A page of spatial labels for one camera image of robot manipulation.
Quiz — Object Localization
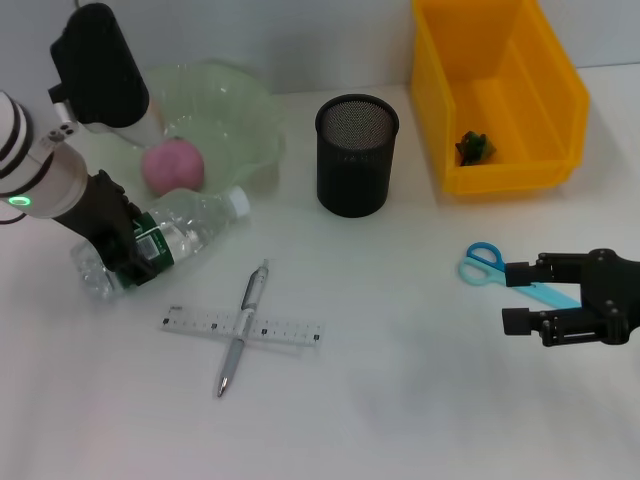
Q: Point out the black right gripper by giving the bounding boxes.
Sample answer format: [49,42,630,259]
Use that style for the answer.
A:
[502,248,640,349]

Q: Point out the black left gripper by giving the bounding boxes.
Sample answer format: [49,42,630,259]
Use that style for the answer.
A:
[52,169,155,287]

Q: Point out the clear green-label water bottle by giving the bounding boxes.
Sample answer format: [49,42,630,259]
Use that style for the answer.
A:
[68,185,251,304]

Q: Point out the blue plastic scissors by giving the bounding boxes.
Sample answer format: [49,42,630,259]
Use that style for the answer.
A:
[458,241,584,310]

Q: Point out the pink peach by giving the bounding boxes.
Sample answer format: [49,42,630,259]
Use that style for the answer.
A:
[140,137,205,197]

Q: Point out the green plastic scrap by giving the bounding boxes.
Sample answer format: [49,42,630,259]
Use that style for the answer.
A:
[453,130,497,166]

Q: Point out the silver ballpoint pen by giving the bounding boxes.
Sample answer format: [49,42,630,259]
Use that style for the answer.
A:
[216,258,271,399]

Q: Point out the translucent green fruit plate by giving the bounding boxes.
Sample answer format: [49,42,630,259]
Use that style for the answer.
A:
[99,58,287,199]

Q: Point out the clear plastic ruler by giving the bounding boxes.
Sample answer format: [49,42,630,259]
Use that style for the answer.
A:
[159,304,326,359]

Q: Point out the black mesh pen holder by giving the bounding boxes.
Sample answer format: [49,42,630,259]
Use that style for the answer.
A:
[314,93,401,219]

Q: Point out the yellow plastic bin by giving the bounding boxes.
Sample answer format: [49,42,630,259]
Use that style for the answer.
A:
[410,0,591,197]

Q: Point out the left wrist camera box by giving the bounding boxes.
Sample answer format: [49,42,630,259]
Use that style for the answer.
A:
[48,2,166,150]

